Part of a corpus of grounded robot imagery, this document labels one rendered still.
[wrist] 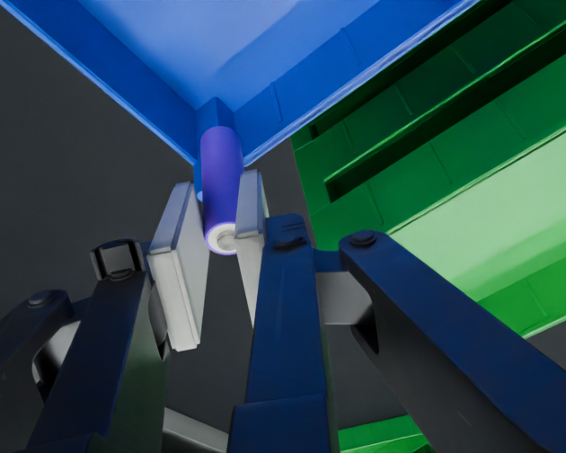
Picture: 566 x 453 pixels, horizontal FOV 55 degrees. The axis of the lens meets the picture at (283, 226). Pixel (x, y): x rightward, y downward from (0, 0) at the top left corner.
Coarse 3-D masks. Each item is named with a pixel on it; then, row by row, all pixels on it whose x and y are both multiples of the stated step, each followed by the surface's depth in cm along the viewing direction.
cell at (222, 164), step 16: (224, 128) 24; (208, 144) 23; (224, 144) 23; (240, 144) 24; (208, 160) 23; (224, 160) 22; (240, 160) 23; (208, 176) 22; (224, 176) 22; (240, 176) 22; (208, 192) 21; (224, 192) 21; (208, 208) 21; (224, 208) 20; (208, 224) 20; (224, 224) 20; (208, 240) 20; (224, 240) 20
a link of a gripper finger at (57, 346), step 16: (144, 256) 16; (80, 304) 13; (160, 304) 14; (80, 320) 13; (160, 320) 14; (64, 336) 12; (160, 336) 14; (48, 352) 12; (64, 352) 13; (48, 368) 13; (48, 384) 13
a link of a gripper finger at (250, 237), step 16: (256, 176) 19; (240, 192) 18; (256, 192) 17; (240, 208) 16; (256, 208) 16; (240, 224) 14; (256, 224) 14; (240, 240) 14; (256, 240) 14; (240, 256) 14; (256, 256) 14; (256, 272) 14; (256, 288) 14
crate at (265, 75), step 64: (0, 0) 22; (64, 0) 26; (128, 0) 28; (192, 0) 28; (256, 0) 29; (320, 0) 29; (384, 0) 29; (448, 0) 26; (128, 64) 29; (192, 64) 31; (256, 64) 31; (320, 64) 30; (384, 64) 27; (192, 128) 31; (256, 128) 30
